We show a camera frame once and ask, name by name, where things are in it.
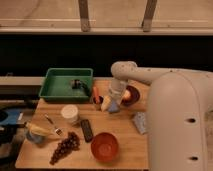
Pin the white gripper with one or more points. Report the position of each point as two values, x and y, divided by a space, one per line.
116 92

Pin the blue sponge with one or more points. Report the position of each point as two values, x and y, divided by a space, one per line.
113 108

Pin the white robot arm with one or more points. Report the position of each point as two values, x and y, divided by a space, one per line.
177 102

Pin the red bowl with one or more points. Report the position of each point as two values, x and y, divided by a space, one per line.
104 147

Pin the small blue bowl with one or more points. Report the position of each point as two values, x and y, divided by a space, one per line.
37 139

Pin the small dark cup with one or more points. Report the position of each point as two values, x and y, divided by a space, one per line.
98 104

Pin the orange carrot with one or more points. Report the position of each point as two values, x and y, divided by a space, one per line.
96 95

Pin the yellow apple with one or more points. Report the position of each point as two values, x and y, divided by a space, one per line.
127 95

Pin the black brush in tray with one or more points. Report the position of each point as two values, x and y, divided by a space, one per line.
78 84

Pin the black remote control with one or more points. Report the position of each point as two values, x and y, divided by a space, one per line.
87 130

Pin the light blue cloth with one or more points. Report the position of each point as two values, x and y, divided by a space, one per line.
139 121

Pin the white round container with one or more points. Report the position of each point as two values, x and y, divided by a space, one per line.
70 113

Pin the green plastic tray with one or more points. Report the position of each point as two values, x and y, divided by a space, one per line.
56 87

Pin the bunch of red grapes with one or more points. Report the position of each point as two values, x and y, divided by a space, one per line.
65 147

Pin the blue black machine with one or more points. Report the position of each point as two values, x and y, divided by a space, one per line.
9 125

